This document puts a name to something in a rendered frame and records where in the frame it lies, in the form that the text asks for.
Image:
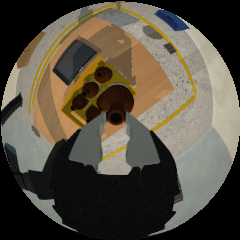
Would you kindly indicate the yellow box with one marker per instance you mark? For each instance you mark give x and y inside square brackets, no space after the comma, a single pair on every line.
[85,78]

